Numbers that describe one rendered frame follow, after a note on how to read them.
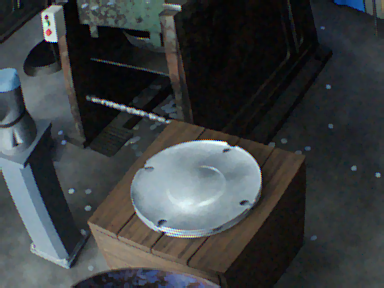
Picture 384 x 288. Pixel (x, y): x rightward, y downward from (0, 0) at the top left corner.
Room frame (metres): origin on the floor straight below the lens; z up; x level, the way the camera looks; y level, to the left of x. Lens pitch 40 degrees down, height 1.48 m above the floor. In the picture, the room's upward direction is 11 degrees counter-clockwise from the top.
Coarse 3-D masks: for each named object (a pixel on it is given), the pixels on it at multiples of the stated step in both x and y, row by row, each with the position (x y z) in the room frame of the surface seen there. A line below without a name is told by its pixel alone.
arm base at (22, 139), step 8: (24, 112) 1.41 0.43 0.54; (16, 120) 1.37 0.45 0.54; (24, 120) 1.40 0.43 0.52; (32, 120) 1.45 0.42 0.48; (0, 128) 1.38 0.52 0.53; (8, 128) 1.36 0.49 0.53; (16, 128) 1.37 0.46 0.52; (24, 128) 1.38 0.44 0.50; (32, 128) 1.40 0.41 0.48; (0, 136) 1.38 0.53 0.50; (8, 136) 1.36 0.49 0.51; (16, 136) 1.37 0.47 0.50; (24, 136) 1.37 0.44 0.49; (32, 136) 1.39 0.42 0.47; (0, 144) 1.38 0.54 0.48; (8, 144) 1.35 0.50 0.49; (16, 144) 1.36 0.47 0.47; (24, 144) 1.36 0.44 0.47; (8, 152) 1.35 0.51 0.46; (16, 152) 1.35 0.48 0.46
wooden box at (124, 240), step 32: (192, 128) 1.43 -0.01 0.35; (256, 160) 1.27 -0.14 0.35; (288, 160) 1.24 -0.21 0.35; (128, 192) 1.24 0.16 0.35; (288, 192) 1.16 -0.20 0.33; (96, 224) 1.15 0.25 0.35; (128, 224) 1.14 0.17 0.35; (256, 224) 1.06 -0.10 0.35; (288, 224) 1.16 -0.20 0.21; (128, 256) 1.10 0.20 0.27; (160, 256) 1.03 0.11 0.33; (192, 256) 1.01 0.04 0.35; (224, 256) 0.98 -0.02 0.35; (256, 256) 1.03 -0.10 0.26; (288, 256) 1.16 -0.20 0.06
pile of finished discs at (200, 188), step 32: (160, 160) 1.31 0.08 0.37; (192, 160) 1.29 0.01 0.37; (224, 160) 1.27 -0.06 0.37; (160, 192) 1.21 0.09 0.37; (192, 192) 1.18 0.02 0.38; (224, 192) 1.17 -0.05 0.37; (256, 192) 1.14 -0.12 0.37; (160, 224) 1.11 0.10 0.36; (192, 224) 1.09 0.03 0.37; (224, 224) 1.07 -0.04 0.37
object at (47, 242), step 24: (48, 120) 1.46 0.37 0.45; (24, 168) 1.30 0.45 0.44; (48, 168) 1.40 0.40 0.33; (24, 192) 1.34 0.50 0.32; (48, 192) 1.37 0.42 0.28; (24, 216) 1.37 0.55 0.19; (48, 216) 1.33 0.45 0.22; (72, 216) 1.44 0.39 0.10; (48, 240) 1.33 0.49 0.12; (72, 240) 1.38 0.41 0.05; (72, 264) 1.32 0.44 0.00
